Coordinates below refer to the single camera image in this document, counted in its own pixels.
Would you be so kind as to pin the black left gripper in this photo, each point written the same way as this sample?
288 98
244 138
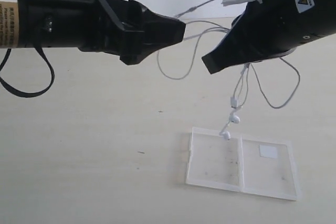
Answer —
90 25

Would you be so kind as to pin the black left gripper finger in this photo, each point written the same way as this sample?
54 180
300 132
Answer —
158 29

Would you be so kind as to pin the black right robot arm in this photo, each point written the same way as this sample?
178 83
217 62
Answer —
316 17

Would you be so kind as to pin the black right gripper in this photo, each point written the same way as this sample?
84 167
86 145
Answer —
265 30

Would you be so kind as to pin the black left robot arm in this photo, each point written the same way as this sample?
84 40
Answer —
10 26

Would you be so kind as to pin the clear plastic open case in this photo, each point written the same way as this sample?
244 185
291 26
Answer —
244 164

